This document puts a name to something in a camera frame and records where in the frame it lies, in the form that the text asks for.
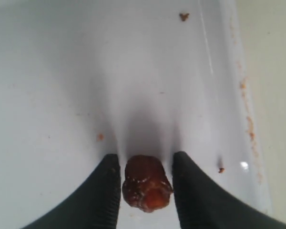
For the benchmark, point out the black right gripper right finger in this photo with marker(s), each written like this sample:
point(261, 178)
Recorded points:
point(203, 204)

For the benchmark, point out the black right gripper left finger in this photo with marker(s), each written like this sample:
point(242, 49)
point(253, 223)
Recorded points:
point(93, 205)

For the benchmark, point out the white rectangular plastic tray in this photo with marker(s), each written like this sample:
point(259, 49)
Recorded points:
point(83, 78)

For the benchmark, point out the red meat chunk top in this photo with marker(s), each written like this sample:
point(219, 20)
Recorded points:
point(146, 185)

